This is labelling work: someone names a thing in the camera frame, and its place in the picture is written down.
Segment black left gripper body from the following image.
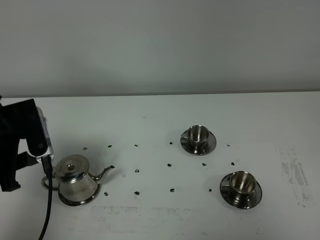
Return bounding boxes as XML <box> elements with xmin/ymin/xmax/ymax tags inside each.
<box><xmin>0</xmin><ymin>99</ymin><xmax>47</xmax><ymax>192</ymax></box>

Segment stainless steel teapot tray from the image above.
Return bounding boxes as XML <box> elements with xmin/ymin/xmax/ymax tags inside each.
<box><xmin>58</xmin><ymin>184</ymin><xmax>101</xmax><ymax>207</ymax></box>

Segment far stainless steel teacup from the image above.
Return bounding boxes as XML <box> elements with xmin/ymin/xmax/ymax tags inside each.
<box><xmin>180</xmin><ymin>125</ymin><xmax>210</xmax><ymax>147</ymax></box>

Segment stainless steel teacup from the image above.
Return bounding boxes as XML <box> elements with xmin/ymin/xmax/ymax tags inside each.
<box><xmin>223</xmin><ymin>171</ymin><xmax>257</xmax><ymax>197</ymax></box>
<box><xmin>180</xmin><ymin>125</ymin><xmax>210</xmax><ymax>147</ymax></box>

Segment far stainless steel saucer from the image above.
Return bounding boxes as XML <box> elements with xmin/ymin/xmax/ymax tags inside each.
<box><xmin>180</xmin><ymin>131</ymin><xmax>217</xmax><ymax>156</ymax></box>

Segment stainless steel saucer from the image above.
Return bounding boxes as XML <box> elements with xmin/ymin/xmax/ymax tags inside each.
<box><xmin>180</xmin><ymin>131</ymin><xmax>217</xmax><ymax>156</ymax></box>
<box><xmin>219</xmin><ymin>173</ymin><xmax>263</xmax><ymax>210</ymax></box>

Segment near stainless steel saucer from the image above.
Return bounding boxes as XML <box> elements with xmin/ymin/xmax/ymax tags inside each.
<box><xmin>219</xmin><ymin>173</ymin><xmax>263</xmax><ymax>210</ymax></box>

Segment near stainless steel teacup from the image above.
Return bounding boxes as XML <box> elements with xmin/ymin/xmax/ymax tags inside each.
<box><xmin>223</xmin><ymin>171</ymin><xmax>257</xmax><ymax>197</ymax></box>

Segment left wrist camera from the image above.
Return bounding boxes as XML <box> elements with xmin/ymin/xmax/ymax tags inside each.
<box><xmin>35</xmin><ymin>106</ymin><xmax>54</xmax><ymax>163</ymax></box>

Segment black camera cable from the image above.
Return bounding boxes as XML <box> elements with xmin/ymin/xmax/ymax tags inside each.
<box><xmin>34</xmin><ymin>154</ymin><xmax>54</xmax><ymax>240</ymax></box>

